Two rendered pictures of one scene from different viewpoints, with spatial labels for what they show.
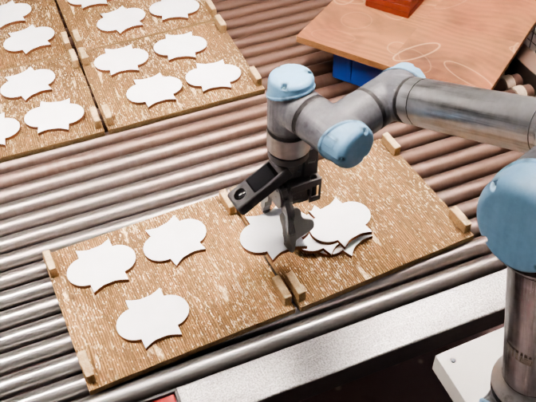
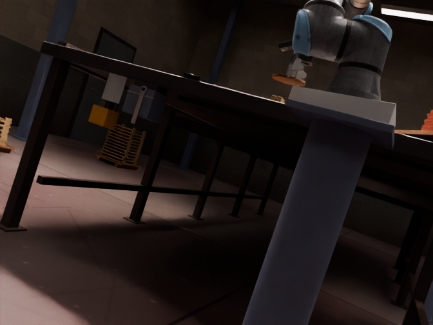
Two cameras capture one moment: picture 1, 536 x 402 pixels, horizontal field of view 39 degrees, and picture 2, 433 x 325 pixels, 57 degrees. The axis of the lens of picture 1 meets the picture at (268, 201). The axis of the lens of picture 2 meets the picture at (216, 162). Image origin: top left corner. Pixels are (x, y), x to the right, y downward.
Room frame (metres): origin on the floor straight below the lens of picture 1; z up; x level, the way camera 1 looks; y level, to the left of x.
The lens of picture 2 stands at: (-0.35, -1.09, 0.68)
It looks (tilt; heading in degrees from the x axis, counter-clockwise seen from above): 2 degrees down; 46
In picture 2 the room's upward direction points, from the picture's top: 19 degrees clockwise
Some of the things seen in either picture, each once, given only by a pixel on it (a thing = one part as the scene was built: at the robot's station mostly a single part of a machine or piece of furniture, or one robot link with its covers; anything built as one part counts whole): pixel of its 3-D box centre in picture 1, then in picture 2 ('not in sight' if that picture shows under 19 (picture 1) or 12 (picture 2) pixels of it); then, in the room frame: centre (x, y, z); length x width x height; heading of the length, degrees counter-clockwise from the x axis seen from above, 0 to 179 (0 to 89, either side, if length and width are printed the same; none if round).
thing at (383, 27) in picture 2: not in sight; (364, 44); (0.64, -0.49, 1.09); 0.13 x 0.12 x 0.14; 129
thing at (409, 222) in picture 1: (346, 215); not in sight; (1.11, -0.17, 0.93); 0.41 x 0.35 x 0.02; 115
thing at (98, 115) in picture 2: not in sight; (109, 100); (0.50, 0.54, 0.74); 0.09 x 0.08 x 0.24; 111
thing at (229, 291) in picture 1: (164, 283); not in sight; (0.94, 0.21, 0.93); 0.41 x 0.35 x 0.02; 114
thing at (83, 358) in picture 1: (86, 366); not in sight; (0.74, 0.33, 0.95); 0.06 x 0.02 x 0.03; 24
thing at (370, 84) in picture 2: not in sight; (355, 86); (0.65, -0.50, 0.97); 0.15 x 0.15 x 0.10
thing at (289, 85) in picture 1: (291, 102); not in sight; (0.97, -0.04, 1.36); 0.09 x 0.08 x 0.11; 39
